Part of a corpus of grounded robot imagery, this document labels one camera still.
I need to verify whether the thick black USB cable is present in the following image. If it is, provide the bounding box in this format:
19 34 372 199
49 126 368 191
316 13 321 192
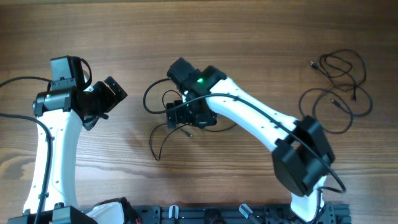
298 88 354 135

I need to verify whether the thin black USB cable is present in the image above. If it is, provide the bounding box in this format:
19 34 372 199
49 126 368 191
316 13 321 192
309 49 374 118

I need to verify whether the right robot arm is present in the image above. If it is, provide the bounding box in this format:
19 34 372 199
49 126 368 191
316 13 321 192
166 58 335 222

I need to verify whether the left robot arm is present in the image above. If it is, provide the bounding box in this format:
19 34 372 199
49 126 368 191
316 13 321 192
8 56 127 223

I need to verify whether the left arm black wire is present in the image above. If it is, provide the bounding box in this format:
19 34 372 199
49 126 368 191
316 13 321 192
0 75 53 224

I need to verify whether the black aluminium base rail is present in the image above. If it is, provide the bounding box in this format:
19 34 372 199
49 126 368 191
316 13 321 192
125 203 353 224

